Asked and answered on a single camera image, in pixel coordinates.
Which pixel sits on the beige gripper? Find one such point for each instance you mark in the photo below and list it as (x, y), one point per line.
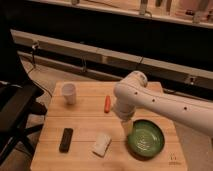
(127, 127)

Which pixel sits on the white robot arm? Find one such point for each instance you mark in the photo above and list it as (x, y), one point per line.
(132, 92)

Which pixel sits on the green bowl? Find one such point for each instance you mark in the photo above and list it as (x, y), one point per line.
(146, 140)

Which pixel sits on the orange carrot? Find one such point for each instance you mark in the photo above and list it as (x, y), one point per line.
(107, 106)

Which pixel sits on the wooden table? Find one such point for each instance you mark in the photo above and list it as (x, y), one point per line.
(88, 119)

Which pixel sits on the black remote control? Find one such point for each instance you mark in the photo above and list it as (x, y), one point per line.
(66, 140)

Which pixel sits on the black office chair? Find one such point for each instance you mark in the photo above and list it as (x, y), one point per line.
(18, 94)

